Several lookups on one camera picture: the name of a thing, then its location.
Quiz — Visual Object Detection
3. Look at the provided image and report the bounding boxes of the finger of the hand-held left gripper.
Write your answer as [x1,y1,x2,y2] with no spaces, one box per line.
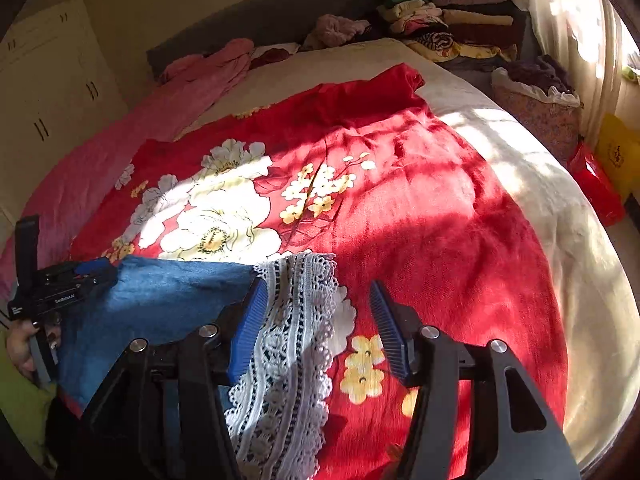
[82,265,119,291]
[75,258,112,276]

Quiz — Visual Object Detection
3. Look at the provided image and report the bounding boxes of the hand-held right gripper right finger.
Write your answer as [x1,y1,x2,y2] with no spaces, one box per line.
[369,280,583,480]

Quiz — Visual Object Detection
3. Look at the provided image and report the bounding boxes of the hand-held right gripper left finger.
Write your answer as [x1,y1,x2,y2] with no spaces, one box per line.
[55,276,271,480]

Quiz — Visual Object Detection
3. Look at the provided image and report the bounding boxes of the blue denim pants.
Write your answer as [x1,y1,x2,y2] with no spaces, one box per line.
[57,251,358,480]

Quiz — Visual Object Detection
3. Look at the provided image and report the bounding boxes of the person's left hand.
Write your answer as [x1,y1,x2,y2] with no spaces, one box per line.
[6,320,63,381]

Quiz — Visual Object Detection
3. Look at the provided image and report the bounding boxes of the pink quilt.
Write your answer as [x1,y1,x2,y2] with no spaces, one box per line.
[0,37,256,301]

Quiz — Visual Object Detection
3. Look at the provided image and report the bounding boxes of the red floral blanket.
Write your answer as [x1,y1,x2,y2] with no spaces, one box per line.
[70,62,568,480]

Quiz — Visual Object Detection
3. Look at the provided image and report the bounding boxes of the yellow-green cloth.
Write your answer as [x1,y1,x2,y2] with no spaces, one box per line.
[0,345,58,466]

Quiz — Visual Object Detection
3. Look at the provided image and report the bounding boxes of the cream wardrobe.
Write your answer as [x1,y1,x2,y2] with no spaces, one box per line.
[0,0,131,241]

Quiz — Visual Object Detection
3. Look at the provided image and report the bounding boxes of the cream bed sheet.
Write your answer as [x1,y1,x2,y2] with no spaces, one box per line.
[175,37,640,466]

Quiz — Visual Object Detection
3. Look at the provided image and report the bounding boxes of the red bag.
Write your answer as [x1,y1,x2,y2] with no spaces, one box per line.
[567,141,626,227]

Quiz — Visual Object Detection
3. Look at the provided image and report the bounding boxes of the floral laundry basket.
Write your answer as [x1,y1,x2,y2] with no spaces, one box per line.
[491,67,583,163]

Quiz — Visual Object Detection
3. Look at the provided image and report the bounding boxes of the dark red cloth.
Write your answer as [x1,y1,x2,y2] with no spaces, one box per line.
[249,45,301,71]

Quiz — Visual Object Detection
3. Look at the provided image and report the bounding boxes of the yellow bag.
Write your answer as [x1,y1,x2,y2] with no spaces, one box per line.
[595,112,640,201]

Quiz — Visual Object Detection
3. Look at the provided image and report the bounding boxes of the grey upholstered headboard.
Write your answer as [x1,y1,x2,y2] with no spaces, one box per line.
[146,0,386,78]

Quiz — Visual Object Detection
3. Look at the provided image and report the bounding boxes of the purple clothes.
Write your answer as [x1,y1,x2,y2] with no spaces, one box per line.
[505,55,576,95]

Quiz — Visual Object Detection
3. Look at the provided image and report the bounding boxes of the pink fuzzy garment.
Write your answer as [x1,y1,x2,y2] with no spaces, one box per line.
[302,14,371,51]

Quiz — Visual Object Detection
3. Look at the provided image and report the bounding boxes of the pile of folded clothes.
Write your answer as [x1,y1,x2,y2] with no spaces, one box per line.
[377,0,526,63]

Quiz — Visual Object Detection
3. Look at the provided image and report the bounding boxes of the cream curtain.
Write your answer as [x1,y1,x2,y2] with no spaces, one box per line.
[505,0,632,136]

